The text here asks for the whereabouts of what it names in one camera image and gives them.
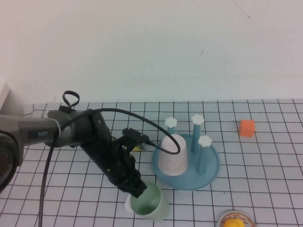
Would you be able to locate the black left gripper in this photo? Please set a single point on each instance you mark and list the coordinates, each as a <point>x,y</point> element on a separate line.
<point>106,153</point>

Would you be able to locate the green plastic cup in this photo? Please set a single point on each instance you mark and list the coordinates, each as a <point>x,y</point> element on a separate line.
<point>156,212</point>

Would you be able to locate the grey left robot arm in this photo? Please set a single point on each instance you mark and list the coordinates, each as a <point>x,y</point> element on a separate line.
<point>23,127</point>

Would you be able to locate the pink plastic cup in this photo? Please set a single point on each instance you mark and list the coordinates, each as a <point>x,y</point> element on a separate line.
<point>170,163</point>

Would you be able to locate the blue cup stand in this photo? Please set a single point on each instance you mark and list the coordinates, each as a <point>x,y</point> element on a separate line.
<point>189,180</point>

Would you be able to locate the white cube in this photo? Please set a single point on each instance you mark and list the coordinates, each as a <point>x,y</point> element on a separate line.
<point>127,204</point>

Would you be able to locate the yellow cube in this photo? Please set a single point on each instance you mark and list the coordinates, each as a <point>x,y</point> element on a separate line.
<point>136,149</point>

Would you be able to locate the orange cube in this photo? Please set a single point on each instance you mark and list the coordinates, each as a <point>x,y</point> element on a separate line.
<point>246,128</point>

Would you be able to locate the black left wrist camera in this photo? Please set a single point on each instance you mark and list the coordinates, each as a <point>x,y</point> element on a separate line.
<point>135,135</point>

